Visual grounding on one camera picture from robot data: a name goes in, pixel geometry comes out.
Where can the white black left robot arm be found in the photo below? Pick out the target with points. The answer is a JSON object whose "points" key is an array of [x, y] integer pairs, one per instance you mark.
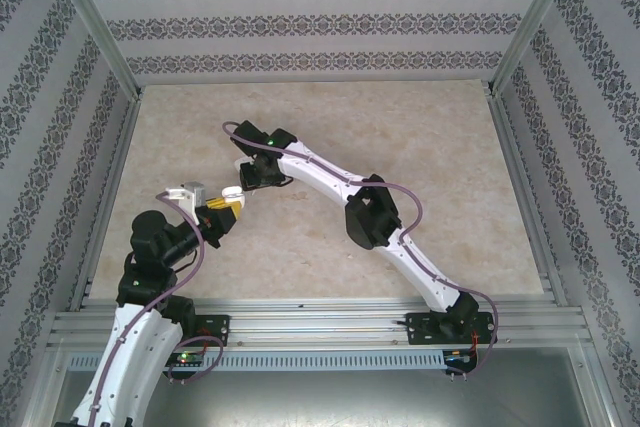
{"points": [[130, 347]]}

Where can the small circuit board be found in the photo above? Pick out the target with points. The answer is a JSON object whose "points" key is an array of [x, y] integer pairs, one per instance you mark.
{"points": [[457, 357], [186, 358]]}

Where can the small white earbud charging case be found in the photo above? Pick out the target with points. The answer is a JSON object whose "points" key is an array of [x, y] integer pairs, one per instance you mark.
{"points": [[231, 192]]}

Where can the aluminium table side rail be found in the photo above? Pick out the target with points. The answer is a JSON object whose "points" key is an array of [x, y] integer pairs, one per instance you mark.
{"points": [[522, 187], [112, 187]]}

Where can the grey metal sheet panel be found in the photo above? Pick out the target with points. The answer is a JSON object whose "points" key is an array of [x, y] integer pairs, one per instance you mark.
{"points": [[320, 402]]}

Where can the aluminium frame corner post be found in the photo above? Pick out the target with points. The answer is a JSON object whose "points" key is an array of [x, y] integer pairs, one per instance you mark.
{"points": [[90, 17], [535, 17]]}

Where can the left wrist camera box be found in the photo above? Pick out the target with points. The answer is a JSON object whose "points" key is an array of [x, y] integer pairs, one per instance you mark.
{"points": [[192, 193]]}

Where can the aluminium mounting rail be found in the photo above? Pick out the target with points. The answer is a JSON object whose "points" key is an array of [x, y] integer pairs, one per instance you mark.
{"points": [[315, 322]]}

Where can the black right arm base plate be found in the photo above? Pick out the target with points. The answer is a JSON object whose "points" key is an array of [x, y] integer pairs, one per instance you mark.
{"points": [[420, 329]]}

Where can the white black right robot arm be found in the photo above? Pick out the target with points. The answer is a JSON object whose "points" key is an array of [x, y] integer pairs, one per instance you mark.
{"points": [[425, 267]]}

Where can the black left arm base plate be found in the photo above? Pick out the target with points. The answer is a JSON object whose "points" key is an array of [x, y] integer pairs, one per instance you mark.
{"points": [[217, 329]]}

